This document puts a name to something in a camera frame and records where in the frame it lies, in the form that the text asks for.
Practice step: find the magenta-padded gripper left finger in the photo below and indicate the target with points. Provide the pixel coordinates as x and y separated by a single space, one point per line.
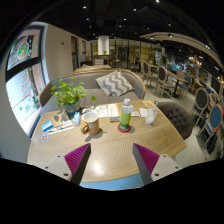
75 160

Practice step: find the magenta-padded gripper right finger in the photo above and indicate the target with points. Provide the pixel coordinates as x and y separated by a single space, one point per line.
148 160

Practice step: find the clear bottle with green label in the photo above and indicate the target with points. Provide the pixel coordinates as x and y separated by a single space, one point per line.
126 115

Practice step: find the long white flat box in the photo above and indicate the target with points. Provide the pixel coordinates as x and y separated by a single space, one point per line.
61 126

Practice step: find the flat round red coaster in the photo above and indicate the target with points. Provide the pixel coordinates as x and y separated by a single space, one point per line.
121 130

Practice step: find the tan ceramic mug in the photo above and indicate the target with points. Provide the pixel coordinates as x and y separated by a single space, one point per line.
90 122

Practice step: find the small blue box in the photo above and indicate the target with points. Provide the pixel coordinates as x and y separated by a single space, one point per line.
77 118

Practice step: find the clear drinking glass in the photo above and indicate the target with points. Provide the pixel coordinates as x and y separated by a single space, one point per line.
150 116

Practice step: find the blue card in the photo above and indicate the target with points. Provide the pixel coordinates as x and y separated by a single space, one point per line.
47 125

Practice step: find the dark tufted armchair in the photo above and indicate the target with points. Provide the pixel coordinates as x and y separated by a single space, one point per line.
178 118

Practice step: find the printed paper leaflet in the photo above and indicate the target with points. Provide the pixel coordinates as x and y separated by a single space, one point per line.
100 110

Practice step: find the yellow card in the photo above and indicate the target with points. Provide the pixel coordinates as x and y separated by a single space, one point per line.
148 103

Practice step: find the green potted plant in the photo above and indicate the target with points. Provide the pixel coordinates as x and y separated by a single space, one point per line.
68 95

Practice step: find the group of dining chairs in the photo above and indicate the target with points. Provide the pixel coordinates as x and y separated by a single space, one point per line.
162 78

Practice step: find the grey chevron pillow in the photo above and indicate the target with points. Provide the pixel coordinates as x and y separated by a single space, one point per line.
115 83

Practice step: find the christmas tree window sticker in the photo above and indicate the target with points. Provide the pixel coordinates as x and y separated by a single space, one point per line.
26 85

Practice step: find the wooden table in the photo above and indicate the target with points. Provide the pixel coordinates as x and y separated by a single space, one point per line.
93 68

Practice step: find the wreath window sticker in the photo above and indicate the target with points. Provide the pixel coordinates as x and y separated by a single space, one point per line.
22 50

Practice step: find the ceiling spot lights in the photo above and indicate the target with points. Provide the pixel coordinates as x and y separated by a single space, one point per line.
84 6

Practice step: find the grey sofa with wooden frame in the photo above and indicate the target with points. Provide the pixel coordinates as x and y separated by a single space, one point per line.
83 81

